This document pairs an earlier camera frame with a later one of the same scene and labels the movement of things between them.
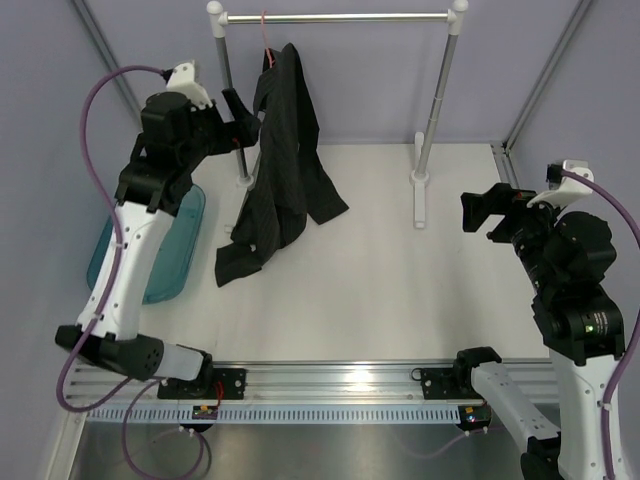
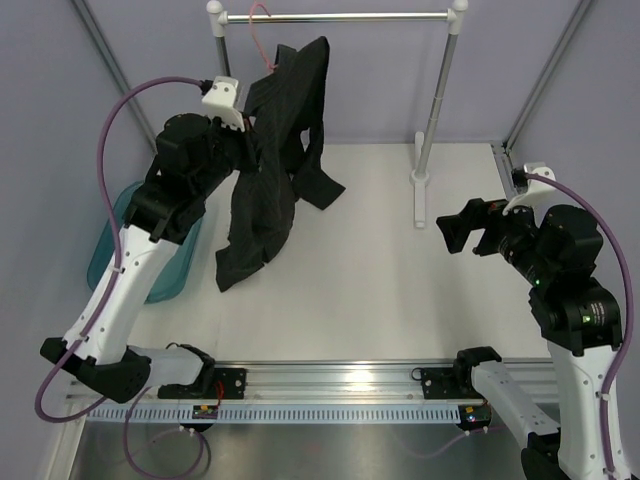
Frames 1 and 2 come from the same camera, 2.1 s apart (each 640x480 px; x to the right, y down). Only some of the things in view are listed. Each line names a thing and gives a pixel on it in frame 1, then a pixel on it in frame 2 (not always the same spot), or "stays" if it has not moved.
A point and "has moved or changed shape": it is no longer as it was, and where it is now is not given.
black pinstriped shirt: [290, 177] has moved or changed shape
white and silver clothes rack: [219, 20] stays
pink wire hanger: [267, 44] to [254, 5]
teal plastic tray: [177, 263] stays
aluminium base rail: [403, 381] stays
